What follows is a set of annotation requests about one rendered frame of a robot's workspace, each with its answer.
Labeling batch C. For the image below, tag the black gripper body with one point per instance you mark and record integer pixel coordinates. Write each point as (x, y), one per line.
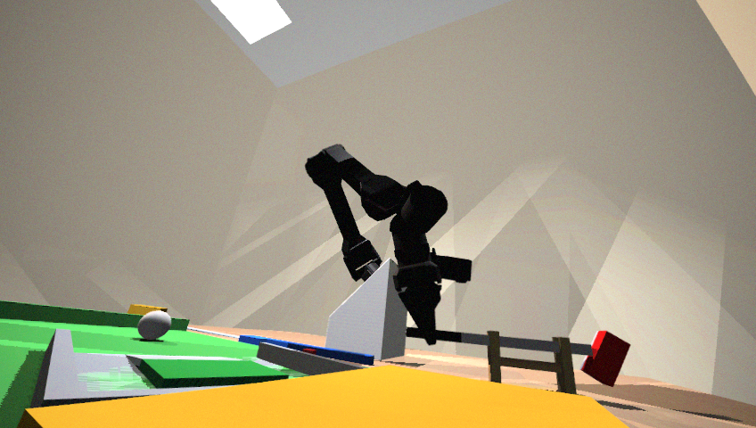
(415, 269)

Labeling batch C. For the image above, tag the green flat mat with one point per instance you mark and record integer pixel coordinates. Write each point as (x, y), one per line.
(23, 344)

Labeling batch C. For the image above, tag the grey ball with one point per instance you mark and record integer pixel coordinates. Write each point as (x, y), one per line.
(154, 325)

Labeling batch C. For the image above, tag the yellow rectangular block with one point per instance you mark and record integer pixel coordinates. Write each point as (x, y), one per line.
(376, 397)
(142, 310)

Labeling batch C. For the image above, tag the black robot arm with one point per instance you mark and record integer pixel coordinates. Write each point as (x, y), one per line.
(418, 208)

